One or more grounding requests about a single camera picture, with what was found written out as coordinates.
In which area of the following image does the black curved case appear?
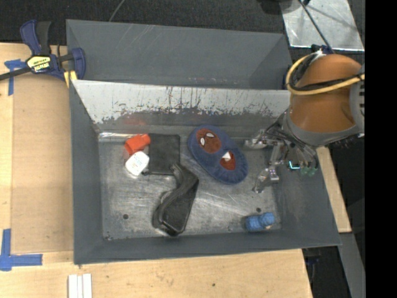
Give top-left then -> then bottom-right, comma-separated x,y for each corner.
151,163 -> 200,237

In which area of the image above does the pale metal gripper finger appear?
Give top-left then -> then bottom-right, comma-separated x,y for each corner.
252,166 -> 280,194
244,135 -> 272,150

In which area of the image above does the blue slipper with red face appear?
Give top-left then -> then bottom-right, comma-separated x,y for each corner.
186,125 -> 249,185

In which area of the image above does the blue toy figure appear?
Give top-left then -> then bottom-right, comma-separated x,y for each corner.
244,212 -> 277,233

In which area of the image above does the grey metal bin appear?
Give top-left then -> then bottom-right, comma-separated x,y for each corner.
65,19 -> 342,265

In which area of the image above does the white bottle with orange cap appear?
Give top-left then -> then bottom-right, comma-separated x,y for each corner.
123,133 -> 152,177

